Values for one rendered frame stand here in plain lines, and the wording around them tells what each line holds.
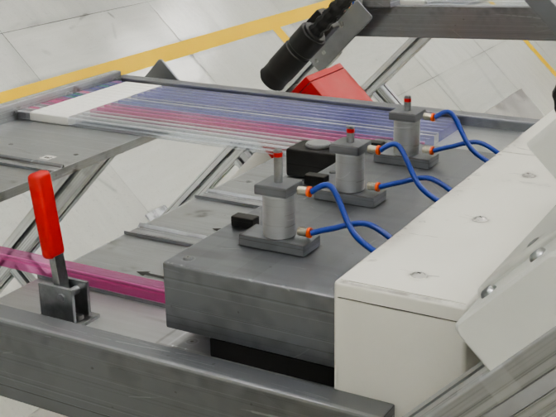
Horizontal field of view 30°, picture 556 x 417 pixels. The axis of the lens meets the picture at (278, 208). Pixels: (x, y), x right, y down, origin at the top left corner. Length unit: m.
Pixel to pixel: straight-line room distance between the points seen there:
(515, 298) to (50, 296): 0.37
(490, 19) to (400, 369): 1.49
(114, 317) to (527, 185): 0.31
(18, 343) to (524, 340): 0.37
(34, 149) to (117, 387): 0.55
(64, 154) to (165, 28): 1.92
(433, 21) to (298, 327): 1.48
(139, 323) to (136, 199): 1.77
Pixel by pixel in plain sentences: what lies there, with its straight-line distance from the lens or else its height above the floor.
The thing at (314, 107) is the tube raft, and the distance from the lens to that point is 1.28.
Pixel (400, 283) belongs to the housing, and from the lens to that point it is 0.59.
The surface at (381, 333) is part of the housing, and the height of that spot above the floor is 1.24.
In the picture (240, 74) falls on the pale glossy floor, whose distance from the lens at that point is 3.13.
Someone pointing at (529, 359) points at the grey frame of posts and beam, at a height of 1.33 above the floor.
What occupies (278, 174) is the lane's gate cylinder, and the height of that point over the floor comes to 1.20.
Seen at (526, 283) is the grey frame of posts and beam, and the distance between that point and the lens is 0.48.
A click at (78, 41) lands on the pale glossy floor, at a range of 2.79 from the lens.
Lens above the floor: 1.57
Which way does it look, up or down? 34 degrees down
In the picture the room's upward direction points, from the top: 46 degrees clockwise
